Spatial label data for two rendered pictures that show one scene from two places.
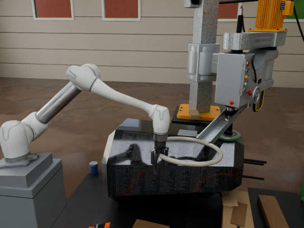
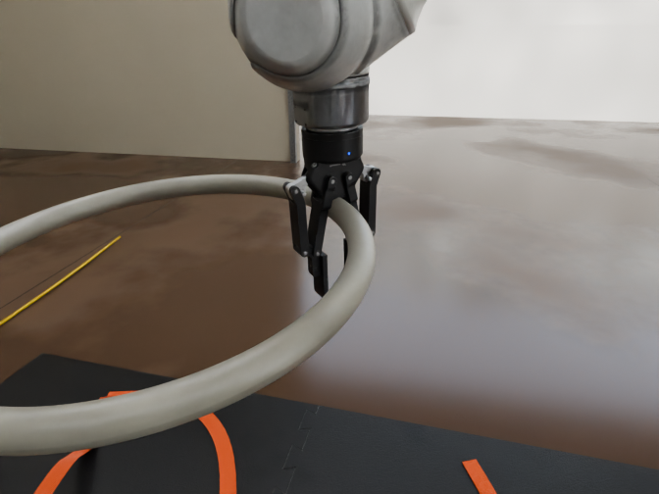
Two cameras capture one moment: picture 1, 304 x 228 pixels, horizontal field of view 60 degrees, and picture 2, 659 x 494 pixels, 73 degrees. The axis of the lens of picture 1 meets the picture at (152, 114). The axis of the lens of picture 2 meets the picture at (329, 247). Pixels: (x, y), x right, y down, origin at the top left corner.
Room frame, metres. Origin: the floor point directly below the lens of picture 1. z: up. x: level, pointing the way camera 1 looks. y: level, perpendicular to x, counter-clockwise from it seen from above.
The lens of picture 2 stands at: (2.09, -0.03, 1.14)
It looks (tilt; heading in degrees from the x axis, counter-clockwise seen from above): 24 degrees down; 183
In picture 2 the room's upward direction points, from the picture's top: straight up
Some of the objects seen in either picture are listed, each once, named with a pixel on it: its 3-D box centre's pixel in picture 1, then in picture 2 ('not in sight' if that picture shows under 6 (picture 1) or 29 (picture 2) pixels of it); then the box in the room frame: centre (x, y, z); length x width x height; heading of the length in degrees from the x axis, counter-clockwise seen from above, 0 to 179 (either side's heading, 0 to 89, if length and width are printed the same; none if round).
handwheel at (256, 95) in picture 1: (251, 94); not in sight; (2.16, -0.84, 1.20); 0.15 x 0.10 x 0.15; 139
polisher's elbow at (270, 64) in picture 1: (262, 68); not in sight; (2.65, -1.10, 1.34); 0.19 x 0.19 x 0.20
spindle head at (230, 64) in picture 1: (237, 78); not in sight; (2.21, -0.72, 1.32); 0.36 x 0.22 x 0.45; 139
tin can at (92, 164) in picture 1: (93, 167); not in sight; (2.86, 0.71, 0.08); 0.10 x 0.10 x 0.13
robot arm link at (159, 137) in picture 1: (160, 135); (330, 101); (1.54, -0.06, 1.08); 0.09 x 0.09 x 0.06
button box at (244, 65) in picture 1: (244, 77); not in sight; (2.02, -0.71, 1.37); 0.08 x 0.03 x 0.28; 139
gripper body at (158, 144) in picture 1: (159, 146); (332, 162); (1.54, -0.05, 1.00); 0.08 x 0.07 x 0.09; 124
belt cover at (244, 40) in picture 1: (254, 41); not in sight; (2.41, -0.90, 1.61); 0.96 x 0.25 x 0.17; 139
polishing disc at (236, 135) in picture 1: (227, 133); not in sight; (2.15, -0.67, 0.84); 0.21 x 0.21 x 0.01
